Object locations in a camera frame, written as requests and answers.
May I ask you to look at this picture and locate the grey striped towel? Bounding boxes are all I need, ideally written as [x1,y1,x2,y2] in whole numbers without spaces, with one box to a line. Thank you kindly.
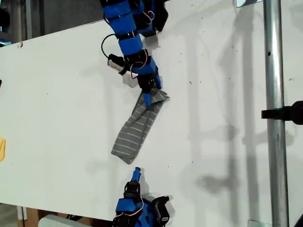
[111,88,171,165]

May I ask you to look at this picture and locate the white plastic box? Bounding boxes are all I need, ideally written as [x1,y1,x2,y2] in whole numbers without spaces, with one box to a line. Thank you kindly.
[38,214,95,227]

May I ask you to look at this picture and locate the brown cardboard box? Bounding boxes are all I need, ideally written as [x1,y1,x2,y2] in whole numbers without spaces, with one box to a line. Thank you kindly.
[17,206,48,222]

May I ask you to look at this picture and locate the yellow object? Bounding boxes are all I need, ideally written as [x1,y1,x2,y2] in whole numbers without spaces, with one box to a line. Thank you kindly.
[0,138,7,163]

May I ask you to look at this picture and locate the black camera box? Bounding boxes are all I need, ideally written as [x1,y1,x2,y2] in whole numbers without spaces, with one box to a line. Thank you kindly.
[107,53,125,71]
[151,195,170,223]

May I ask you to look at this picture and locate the black camera cable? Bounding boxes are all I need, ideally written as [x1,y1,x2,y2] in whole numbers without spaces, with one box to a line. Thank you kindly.
[101,34,119,59]

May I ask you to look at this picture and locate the steel post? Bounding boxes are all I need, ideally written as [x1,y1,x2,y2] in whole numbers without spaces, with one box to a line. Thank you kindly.
[263,0,290,227]

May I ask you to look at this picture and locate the black post clamp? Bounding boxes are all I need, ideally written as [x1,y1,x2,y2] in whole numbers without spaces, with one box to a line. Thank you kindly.
[261,100,303,126]

